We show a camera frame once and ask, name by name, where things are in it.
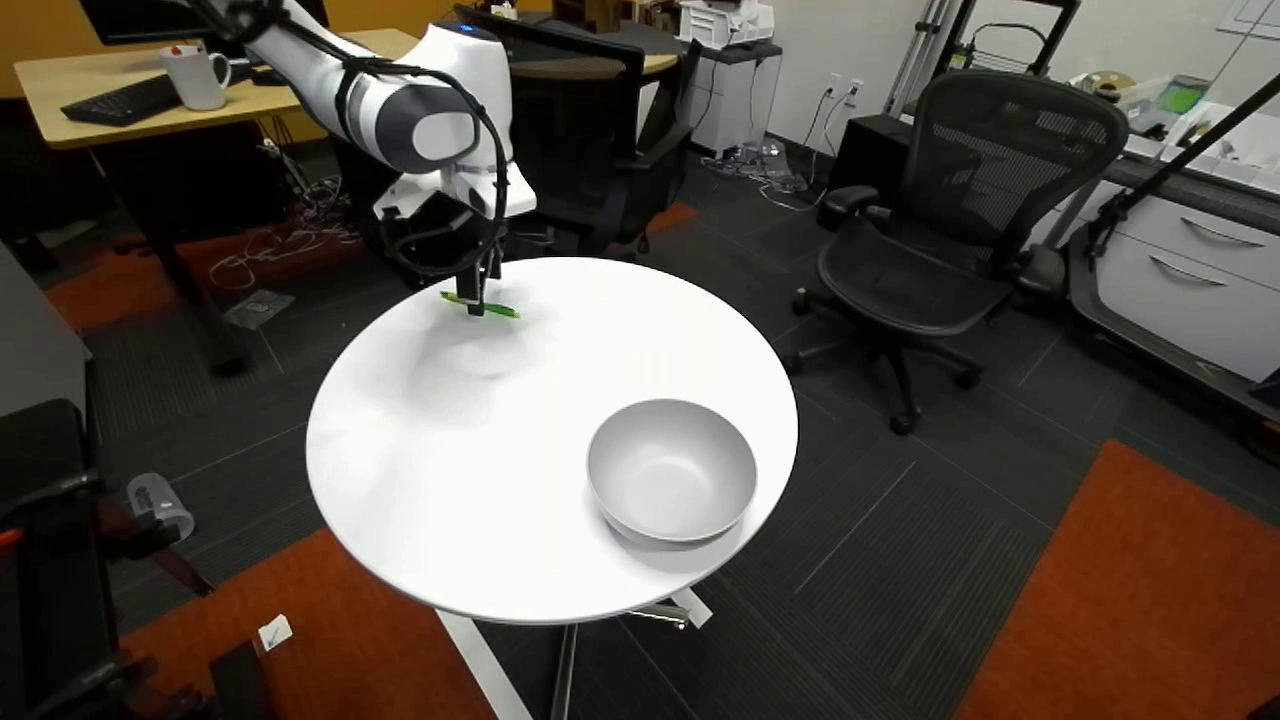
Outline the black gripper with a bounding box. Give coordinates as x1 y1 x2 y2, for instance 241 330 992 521
431 211 514 321

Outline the green vegetable piece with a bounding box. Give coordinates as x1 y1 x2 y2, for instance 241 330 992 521
436 287 520 324

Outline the grey bowl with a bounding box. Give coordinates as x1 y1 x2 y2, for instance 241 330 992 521
584 396 761 553

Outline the black padded office chair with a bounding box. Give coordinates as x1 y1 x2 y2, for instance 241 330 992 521
498 10 702 259

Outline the white mug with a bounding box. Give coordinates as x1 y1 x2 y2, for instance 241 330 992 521
160 43 235 112

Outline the white table base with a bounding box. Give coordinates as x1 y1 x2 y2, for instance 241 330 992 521
431 584 718 720

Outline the small white floor tag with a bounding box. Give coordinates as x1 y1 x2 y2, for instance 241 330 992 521
254 613 297 657

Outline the black keyboard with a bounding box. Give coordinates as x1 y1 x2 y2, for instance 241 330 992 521
58 74 191 133

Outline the black box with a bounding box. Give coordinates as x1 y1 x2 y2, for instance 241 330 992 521
838 112 935 234

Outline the black mesh office chair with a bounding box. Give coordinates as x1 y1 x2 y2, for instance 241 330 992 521
783 67 1134 435

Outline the dark grey cabinet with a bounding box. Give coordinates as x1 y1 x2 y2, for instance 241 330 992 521
0 244 97 422

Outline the black monitor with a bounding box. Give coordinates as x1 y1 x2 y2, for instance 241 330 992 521
77 0 205 43

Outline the wooden desk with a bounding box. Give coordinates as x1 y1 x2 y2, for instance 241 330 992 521
12 25 451 375

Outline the black equipment stand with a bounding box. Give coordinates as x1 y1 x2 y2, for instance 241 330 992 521
0 396 217 720

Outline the black tripod pole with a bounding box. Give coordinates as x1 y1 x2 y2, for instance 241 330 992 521
1086 74 1280 266

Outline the white drawer cabinet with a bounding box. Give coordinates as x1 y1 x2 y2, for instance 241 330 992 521
1091 144 1280 392

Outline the green screen device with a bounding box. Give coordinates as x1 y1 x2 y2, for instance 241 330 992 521
1153 74 1217 123

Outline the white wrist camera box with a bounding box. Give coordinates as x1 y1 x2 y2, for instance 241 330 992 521
374 175 443 224

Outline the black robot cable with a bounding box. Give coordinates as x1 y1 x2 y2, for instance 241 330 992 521
338 56 518 284

